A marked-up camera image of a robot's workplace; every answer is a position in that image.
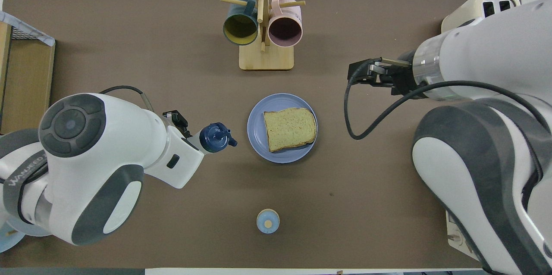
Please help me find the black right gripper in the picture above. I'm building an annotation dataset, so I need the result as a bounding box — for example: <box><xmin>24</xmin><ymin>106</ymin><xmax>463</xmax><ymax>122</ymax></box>
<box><xmin>348</xmin><ymin>51</ymin><xmax>418</xmax><ymax>97</ymax></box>

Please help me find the white squeeze bottle blue cap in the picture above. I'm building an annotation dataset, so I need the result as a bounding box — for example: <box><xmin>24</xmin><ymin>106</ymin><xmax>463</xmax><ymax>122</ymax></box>
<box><xmin>190</xmin><ymin>122</ymin><xmax>238</xmax><ymax>155</ymax></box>

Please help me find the slice of toast bread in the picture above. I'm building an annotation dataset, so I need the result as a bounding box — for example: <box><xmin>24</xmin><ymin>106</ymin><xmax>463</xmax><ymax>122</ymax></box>
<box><xmin>263</xmin><ymin>107</ymin><xmax>317</xmax><ymax>153</ymax></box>

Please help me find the blue round plate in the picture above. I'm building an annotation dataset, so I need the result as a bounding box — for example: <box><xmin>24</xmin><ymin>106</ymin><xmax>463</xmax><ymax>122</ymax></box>
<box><xmin>247</xmin><ymin>93</ymin><xmax>318</xmax><ymax>164</ymax></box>

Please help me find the pale grey plate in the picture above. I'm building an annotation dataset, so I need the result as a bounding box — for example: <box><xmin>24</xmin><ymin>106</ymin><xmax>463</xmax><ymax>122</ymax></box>
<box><xmin>5</xmin><ymin>214</ymin><xmax>50</xmax><ymax>238</ymax></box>

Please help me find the light blue plate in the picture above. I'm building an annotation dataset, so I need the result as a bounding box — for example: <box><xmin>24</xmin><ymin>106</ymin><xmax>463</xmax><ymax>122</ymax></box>
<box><xmin>0</xmin><ymin>212</ymin><xmax>25</xmax><ymax>253</ymax></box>

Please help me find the pink mug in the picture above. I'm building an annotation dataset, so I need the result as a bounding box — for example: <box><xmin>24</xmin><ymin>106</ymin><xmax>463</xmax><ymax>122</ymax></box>
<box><xmin>267</xmin><ymin>0</ymin><xmax>304</xmax><ymax>48</ymax></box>

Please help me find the wooden mug tree stand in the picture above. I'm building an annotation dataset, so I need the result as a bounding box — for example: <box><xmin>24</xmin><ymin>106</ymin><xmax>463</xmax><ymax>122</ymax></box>
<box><xmin>220</xmin><ymin>0</ymin><xmax>306</xmax><ymax>71</ymax></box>

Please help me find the dark teal mug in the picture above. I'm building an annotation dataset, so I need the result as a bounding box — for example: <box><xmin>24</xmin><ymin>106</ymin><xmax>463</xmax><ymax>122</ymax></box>
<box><xmin>223</xmin><ymin>0</ymin><xmax>259</xmax><ymax>46</ymax></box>

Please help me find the cream two-slot toaster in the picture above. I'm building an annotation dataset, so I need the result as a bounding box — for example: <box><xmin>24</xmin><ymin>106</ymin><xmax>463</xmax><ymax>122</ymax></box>
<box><xmin>441</xmin><ymin>0</ymin><xmax>521</xmax><ymax>34</ymax></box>

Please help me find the brown table mat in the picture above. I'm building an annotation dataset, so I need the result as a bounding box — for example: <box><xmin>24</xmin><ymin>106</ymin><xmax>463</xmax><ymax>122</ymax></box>
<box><xmin>0</xmin><ymin>0</ymin><xmax>524</xmax><ymax>269</ymax></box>

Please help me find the white toaster oven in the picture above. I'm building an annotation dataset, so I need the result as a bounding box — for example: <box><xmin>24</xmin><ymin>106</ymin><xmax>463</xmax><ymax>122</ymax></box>
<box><xmin>445</xmin><ymin>210</ymin><xmax>480</xmax><ymax>261</ymax></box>

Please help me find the white blue patterned cloth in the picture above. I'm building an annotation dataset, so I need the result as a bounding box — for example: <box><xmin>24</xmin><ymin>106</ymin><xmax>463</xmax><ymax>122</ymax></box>
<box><xmin>0</xmin><ymin>11</ymin><xmax>56</xmax><ymax>47</ymax></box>

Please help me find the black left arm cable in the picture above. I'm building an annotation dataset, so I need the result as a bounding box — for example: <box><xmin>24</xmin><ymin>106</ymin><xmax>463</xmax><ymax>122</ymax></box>
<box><xmin>99</xmin><ymin>85</ymin><xmax>154</xmax><ymax>113</ymax></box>

